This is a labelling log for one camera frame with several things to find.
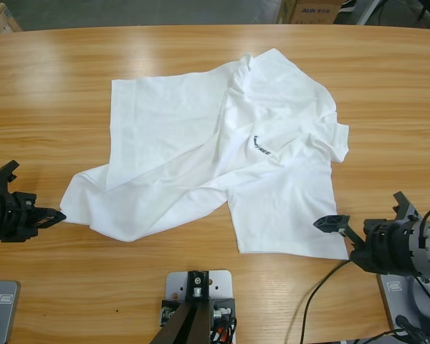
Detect white mounting block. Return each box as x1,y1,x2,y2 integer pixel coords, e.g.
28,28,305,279
163,270,236,323

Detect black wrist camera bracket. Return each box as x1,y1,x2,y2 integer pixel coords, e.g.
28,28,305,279
0,160,20,193
393,191,422,224

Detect black plug cable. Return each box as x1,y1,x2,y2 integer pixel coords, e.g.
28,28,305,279
353,315,430,344

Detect long thin black cable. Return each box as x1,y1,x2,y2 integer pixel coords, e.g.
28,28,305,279
300,259,353,344

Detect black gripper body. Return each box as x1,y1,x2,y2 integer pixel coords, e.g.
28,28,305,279
0,181,39,244
336,218,419,277

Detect cardboard box blue print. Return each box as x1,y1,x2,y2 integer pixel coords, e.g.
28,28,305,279
276,0,345,25

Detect dark camera post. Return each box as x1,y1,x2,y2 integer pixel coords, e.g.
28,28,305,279
152,270,216,344

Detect white t-shirt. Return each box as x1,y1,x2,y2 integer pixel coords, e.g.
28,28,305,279
59,49,350,261

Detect white metal frame leg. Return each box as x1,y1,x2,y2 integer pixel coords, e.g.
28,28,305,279
354,0,381,25

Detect black corner bracket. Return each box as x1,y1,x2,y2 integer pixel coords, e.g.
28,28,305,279
159,299,182,328
209,296,237,344

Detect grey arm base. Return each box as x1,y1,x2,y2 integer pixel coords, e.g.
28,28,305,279
376,274,430,338
0,279,22,344

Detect orange and black wires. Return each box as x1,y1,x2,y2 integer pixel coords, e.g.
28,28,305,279
210,320,239,344

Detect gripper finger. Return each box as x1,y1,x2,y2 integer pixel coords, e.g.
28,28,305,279
34,206,67,229
313,214,351,234

